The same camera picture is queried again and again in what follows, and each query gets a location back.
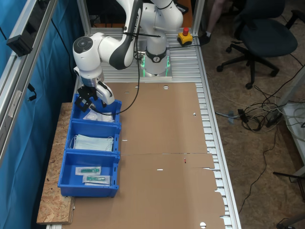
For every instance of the packed white cup mask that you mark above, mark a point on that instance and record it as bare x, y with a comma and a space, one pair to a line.
106, 117
91, 116

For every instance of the blue plastic bin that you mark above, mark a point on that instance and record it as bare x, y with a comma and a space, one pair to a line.
71, 179
75, 114
93, 130

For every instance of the light blue surgical mask stack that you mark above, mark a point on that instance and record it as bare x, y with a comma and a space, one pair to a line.
93, 143

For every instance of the brown cardboard sheet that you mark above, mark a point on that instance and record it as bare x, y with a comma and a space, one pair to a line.
155, 131
166, 202

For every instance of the green item in clear packet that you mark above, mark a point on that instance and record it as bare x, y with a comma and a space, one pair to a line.
88, 170
96, 179

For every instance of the yellow emergency stop button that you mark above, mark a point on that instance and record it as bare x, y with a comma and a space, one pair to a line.
185, 38

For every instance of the OSB wooden board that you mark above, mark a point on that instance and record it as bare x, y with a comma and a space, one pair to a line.
54, 190

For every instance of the grey tape strip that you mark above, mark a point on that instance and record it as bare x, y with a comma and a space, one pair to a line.
230, 117

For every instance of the person's leg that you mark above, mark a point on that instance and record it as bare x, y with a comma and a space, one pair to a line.
214, 12

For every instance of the black floor power adaptor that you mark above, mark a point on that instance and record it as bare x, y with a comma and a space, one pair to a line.
243, 115

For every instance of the black floor power strip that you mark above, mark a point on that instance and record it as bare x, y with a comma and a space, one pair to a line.
274, 118

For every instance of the dark office chair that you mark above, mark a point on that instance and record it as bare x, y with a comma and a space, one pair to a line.
267, 35

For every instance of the white desk leg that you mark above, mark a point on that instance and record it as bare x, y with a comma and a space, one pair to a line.
293, 86

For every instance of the white desk edge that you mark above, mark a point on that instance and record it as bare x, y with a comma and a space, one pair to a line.
297, 133

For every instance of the black stand foot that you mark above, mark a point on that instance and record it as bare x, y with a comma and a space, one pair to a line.
290, 176

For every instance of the black floor object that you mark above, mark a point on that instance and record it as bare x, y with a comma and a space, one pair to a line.
282, 224

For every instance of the aluminium frame post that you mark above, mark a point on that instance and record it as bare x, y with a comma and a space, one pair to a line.
83, 14
195, 16

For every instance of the long aluminium frame beam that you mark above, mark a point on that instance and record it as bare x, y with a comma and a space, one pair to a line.
14, 78

